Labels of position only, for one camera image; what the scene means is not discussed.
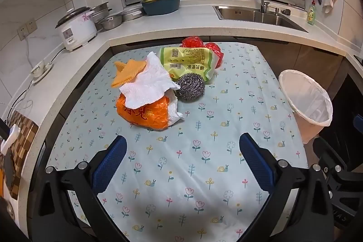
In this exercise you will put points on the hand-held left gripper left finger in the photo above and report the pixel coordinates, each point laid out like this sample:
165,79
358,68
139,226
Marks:
110,164

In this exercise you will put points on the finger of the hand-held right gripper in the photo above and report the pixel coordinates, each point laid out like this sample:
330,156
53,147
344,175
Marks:
331,157
359,123

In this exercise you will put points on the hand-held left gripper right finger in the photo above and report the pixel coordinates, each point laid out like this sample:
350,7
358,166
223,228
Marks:
255,164

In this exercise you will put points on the pink trash bin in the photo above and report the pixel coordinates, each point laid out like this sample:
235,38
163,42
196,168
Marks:
309,132

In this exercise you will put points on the orange plastic bag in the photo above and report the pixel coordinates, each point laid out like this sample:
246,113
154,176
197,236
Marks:
147,117

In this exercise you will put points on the white paper towel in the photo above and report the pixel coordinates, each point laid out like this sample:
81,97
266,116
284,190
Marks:
147,80

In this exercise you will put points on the orange wavy sponge cloth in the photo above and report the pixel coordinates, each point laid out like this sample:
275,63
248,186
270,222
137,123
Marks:
127,72

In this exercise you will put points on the steel wool scrubber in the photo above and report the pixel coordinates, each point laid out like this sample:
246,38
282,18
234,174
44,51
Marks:
191,87

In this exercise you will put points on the green snack bag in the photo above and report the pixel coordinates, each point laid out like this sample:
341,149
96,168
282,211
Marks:
187,60

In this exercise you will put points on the red plastic bag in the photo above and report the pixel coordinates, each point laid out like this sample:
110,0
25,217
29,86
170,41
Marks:
192,42

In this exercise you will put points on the floral printed tablecloth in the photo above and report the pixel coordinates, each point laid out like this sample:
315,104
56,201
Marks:
175,174

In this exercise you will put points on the wooden base cabinet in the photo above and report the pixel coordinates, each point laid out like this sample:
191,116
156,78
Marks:
312,57

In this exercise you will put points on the checkered wooden cutting board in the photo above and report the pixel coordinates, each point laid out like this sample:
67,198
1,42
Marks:
27,128

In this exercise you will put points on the white plastic object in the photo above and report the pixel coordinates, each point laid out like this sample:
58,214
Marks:
10,137

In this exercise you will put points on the white power strip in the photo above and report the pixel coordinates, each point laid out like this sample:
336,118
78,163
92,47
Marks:
41,69

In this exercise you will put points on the green dish soap bottle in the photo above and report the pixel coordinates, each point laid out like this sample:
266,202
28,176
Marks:
311,15

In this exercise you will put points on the dark scouring pad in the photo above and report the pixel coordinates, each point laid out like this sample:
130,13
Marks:
286,12

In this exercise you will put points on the white rice cooker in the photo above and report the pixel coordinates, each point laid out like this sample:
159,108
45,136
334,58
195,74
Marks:
76,32

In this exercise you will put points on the stainless steel sink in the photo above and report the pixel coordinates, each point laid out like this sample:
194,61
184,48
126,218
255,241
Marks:
255,16

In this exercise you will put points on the shallow steel basin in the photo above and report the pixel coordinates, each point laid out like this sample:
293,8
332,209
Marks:
132,14

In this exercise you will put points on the steel steamer pot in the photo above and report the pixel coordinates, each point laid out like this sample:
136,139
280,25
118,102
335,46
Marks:
100,11

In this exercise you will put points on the blue plastic basin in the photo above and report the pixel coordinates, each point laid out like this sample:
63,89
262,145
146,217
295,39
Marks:
161,7

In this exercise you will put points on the wall socket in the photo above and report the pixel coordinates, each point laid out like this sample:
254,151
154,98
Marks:
27,29

